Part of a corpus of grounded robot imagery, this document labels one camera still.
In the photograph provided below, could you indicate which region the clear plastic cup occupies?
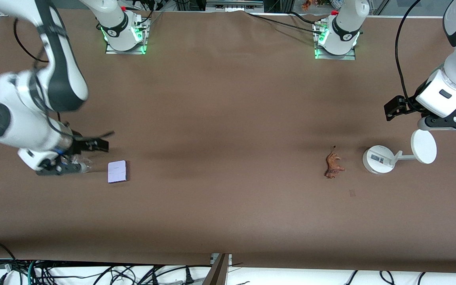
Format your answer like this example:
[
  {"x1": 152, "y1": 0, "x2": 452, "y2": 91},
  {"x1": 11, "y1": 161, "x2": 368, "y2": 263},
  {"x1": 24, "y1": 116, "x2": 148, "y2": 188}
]
[{"x1": 70, "y1": 156, "x2": 93, "y2": 173}]

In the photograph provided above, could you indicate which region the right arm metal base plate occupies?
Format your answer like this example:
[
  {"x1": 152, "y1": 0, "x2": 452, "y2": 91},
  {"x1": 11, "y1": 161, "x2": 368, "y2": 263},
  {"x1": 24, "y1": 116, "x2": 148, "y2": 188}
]
[{"x1": 105, "y1": 16, "x2": 150, "y2": 55}]

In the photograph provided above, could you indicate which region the brown lion statue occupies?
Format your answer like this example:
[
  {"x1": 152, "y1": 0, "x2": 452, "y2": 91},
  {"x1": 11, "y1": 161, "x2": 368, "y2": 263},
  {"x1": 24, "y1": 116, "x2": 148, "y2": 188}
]
[{"x1": 324, "y1": 146, "x2": 346, "y2": 179}]

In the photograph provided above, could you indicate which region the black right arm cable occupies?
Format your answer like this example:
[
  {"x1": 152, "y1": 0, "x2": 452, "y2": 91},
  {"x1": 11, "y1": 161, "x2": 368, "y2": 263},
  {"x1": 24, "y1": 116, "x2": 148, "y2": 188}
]
[{"x1": 13, "y1": 18, "x2": 115, "y2": 140}]

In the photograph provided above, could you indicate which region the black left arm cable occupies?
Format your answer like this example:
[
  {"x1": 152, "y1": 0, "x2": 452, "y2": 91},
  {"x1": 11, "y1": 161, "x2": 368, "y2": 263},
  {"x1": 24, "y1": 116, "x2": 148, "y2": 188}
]
[{"x1": 394, "y1": 0, "x2": 426, "y2": 113}]

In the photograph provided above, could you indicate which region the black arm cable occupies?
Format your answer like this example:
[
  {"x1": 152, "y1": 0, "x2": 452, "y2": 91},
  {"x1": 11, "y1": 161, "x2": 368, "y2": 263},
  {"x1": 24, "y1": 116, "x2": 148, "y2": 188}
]
[
  {"x1": 394, "y1": 0, "x2": 426, "y2": 113},
  {"x1": 13, "y1": 18, "x2": 115, "y2": 140}
]

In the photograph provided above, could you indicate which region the teal floor cable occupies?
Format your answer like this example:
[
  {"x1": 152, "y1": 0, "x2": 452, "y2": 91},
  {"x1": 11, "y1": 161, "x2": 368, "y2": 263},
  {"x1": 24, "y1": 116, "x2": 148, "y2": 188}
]
[{"x1": 27, "y1": 259, "x2": 38, "y2": 285}]

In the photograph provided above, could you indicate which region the grey metal box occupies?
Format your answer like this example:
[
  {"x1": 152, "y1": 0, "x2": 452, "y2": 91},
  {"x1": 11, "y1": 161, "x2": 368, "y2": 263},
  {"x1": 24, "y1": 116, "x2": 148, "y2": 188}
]
[{"x1": 205, "y1": 0, "x2": 265, "y2": 12}]

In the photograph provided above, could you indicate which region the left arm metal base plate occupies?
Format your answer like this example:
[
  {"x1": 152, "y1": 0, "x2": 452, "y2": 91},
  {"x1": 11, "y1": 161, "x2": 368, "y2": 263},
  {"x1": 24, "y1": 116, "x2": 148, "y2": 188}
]
[{"x1": 314, "y1": 20, "x2": 357, "y2": 61}]

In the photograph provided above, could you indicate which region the black cable on tabletop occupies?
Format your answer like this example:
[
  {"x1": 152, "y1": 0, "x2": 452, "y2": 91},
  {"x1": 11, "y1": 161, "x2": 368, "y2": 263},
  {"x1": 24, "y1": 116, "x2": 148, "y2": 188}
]
[{"x1": 246, "y1": 11, "x2": 327, "y2": 34}]

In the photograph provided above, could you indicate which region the dark metal table leg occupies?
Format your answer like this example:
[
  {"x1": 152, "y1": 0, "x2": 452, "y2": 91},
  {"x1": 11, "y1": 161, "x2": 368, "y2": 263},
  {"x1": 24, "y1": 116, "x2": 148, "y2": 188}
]
[{"x1": 202, "y1": 253, "x2": 233, "y2": 285}]

